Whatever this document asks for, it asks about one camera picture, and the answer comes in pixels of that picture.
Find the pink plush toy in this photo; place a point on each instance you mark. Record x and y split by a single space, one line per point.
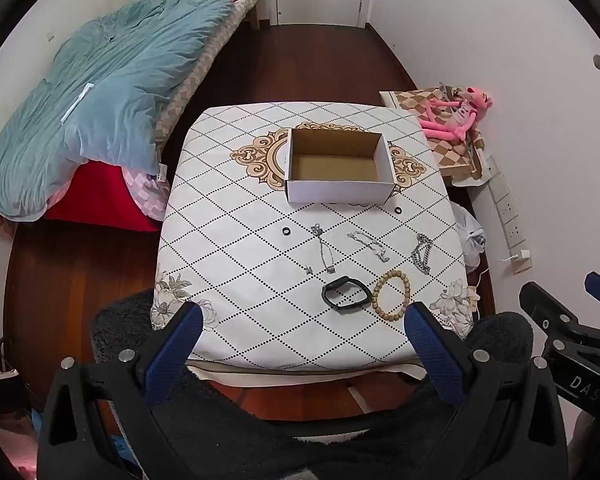
452 115

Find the white diamond-pattern tablecloth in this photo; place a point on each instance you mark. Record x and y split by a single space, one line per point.
240 270

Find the cardboard box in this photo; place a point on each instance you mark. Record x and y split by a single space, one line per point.
337 187

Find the person's black fleece clothing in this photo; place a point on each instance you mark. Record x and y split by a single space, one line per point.
260 440

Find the white plastic bag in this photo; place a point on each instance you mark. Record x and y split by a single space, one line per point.
470 235

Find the white plug charger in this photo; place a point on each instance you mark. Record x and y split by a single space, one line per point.
520 256

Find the light blue duvet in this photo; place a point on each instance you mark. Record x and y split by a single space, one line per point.
105 95

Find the white wall power strip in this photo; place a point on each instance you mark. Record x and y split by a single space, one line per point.
507 210

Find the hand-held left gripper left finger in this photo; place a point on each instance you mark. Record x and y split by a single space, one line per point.
175 350

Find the black smart band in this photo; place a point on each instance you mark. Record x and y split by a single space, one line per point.
340 284

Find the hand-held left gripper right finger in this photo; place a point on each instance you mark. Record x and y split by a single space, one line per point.
435 355

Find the pink checked pillow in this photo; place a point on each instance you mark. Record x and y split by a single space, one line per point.
142 192

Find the red bed sheet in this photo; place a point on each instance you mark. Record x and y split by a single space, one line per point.
100 195

